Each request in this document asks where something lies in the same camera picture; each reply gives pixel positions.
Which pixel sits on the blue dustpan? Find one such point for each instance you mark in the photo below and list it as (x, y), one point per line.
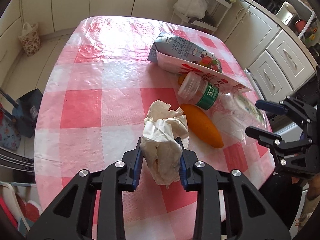
(27, 111)

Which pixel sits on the white tissue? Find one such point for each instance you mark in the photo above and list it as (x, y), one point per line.
(164, 135)

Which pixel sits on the blue milk carton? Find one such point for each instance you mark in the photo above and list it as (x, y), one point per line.
(181, 48)

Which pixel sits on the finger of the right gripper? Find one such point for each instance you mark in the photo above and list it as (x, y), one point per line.
(271, 107)
(263, 137)

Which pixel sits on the white drawer cabinet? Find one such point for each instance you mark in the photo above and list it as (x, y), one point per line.
(281, 69)

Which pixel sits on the clear plastic bottle green label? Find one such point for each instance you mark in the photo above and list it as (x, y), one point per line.
(230, 110)

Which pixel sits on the floral shopping bag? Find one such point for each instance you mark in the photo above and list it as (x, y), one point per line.
(30, 39)

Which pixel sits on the steel thermos pot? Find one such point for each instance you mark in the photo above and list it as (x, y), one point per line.
(286, 13)

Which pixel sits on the pink checkered tablecloth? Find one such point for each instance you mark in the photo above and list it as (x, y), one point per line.
(93, 111)

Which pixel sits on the curled orange peel piece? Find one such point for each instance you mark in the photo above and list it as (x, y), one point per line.
(181, 79)

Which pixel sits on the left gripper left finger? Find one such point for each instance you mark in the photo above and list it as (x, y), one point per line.
(70, 215)

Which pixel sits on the white plastic bag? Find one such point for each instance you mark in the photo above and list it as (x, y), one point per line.
(195, 8)

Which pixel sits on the yellow red snack bag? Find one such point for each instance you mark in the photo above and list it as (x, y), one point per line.
(179, 66)

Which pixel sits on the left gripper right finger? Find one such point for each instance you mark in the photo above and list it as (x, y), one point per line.
(228, 203)

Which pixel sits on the white rolling shelf cart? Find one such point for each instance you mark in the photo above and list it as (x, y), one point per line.
(215, 13)

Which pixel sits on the long orange peel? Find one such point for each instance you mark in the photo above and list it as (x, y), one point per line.
(201, 125)

